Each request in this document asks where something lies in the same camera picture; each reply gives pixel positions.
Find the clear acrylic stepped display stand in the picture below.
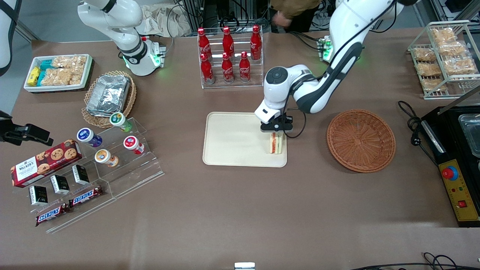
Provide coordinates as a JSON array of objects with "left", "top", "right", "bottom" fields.
[{"left": 13, "top": 116, "right": 165, "bottom": 234}]

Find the red gum bottle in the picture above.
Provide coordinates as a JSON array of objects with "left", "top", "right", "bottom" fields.
[{"left": 123, "top": 136, "right": 145, "bottom": 155}]

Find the bagged golden pastry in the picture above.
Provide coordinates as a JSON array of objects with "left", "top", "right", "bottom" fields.
[
  {"left": 417, "top": 63, "right": 443, "bottom": 77},
  {"left": 444, "top": 58, "right": 477, "bottom": 75},
  {"left": 412, "top": 48, "right": 437, "bottom": 62},
  {"left": 438, "top": 41, "right": 469, "bottom": 57},
  {"left": 430, "top": 28, "right": 457, "bottom": 44},
  {"left": 422, "top": 78, "right": 447, "bottom": 92}
]

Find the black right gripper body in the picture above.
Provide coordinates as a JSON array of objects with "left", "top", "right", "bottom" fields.
[{"left": 0, "top": 111, "right": 18, "bottom": 145}]

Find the black floor cable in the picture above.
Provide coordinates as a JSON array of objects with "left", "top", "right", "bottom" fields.
[{"left": 349, "top": 252, "right": 480, "bottom": 270}]

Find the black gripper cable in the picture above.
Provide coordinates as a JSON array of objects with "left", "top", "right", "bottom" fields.
[{"left": 283, "top": 107, "right": 307, "bottom": 140}]

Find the light wicker basket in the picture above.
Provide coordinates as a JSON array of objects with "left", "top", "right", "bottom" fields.
[{"left": 81, "top": 70, "right": 137, "bottom": 129}]

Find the clear bag of crackers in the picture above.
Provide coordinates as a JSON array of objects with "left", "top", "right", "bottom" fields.
[
  {"left": 40, "top": 68, "right": 85, "bottom": 86},
  {"left": 52, "top": 55, "right": 87, "bottom": 71}
]

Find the black metal equipment rack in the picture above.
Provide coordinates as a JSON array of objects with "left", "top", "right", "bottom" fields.
[{"left": 180, "top": 0, "right": 271, "bottom": 32}]

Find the red Coca-Cola bottle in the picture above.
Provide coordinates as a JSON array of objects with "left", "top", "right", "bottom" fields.
[
  {"left": 222, "top": 26, "right": 235, "bottom": 57},
  {"left": 198, "top": 27, "right": 212, "bottom": 60},
  {"left": 250, "top": 25, "right": 262, "bottom": 60},
  {"left": 221, "top": 52, "right": 235, "bottom": 83},
  {"left": 239, "top": 51, "right": 252, "bottom": 83},
  {"left": 200, "top": 53, "right": 215, "bottom": 84}
]

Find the stack of foil trays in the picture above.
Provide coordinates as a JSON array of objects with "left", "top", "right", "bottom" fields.
[{"left": 86, "top": 75, "right": 131, "bottom": 117}]

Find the small black white carton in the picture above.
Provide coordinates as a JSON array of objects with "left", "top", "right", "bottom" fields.
[
  {"left": 29, "top": 186, "right": 48, "bottom": 206},
  {"left": 50, "top": 175, "right": 70, "bottom": 195},
  {"left": 72, "top": 165, "right": 90, "bottom": 185}
]

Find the bare person hand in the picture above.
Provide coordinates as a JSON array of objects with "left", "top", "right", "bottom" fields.
[{"left": 273, "top": 11, "right": 292, "bottom": 28}]

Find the wire display rack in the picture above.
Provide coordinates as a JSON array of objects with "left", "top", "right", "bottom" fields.
[{"left": 408, "top": 20, "right": 480, "bottom": 100}]

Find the green sunflower gum bottle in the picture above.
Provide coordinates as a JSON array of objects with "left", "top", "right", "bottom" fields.
[{"left": 109, "top": 112, "right": 134, "bottom": 132}]

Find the orange gum bottle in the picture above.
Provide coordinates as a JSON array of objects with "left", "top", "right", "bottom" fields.
[{"left": 94, "top": 149, "right": 119, "bottom": 168}]

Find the Snickers chocolate bar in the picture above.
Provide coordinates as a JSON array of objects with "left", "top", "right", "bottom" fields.
[
  {"left": 36, "top": 204, "right": 72, "bottom": 227},
  {"left": 69, "top": 186, "right": 104, "bottom": 208}
]

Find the red tartan Walkers cookie box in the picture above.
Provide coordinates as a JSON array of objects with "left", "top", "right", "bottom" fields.
[{"left": 10, "top": 139, "right": 83, "bottom": 188}]

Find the black power cable with plug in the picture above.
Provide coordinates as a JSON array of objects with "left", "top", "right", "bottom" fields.
[{"left": 397, "top": 100, "right": 440, "bottom": 166}]

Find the cream plastic tray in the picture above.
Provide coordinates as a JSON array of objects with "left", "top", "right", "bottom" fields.
[{"left": 202, "top": 112, "right": 288, "bottom": 168}]

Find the black appliance with yellow panel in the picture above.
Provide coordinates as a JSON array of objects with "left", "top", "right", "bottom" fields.
[{"left": 420, "top": 106, "right": 480, "bottom": 228}]

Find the brown round wicker basket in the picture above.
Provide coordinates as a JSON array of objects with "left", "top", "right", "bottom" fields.
[{"left": 326, "top": 109, "right": 396, "bottom": 173}]

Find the steel appliance pan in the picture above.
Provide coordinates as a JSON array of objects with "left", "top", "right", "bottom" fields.
[{"left": 458, "top": 114, "right": 480, "bottom": 158}]

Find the person in brown jacket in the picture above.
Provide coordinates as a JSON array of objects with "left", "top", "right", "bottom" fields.
[{"left": 270, "top": 0, "right": 324, "bottom": 23}]

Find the blue purple gum bottle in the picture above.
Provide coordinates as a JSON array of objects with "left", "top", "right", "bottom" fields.
[{"left": 76, "top": 128, "right": 103, "bottom": 148}]

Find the yellow snack packet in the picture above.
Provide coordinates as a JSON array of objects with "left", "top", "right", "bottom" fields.
[{"left": 27, "top": 67, "right": 41, "bottom": 86}]

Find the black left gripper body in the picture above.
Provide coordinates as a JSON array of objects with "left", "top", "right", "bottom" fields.
[{"left": 260, "top": 115, "right": 294, "bottom": 133}]

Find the clear acrylic bottle rack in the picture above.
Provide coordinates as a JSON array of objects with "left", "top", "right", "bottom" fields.
[{"left": 198, "top": 32, "right": 264, "bottom": 89}]

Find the beige cloth bag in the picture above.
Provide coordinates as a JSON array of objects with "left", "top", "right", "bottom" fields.
[{"left": 141, "top": 4, "right": 192, "bottom": 38}]

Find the white rectangular snack bin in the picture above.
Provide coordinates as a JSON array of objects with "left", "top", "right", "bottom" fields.
[{"left": 23, "top": 54, "right": 93, "bottom": 93}]

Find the layered sandwich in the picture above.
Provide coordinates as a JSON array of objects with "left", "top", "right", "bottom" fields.
[{"left": 268, "top": 132, "right": 284, "bottom": 155}]

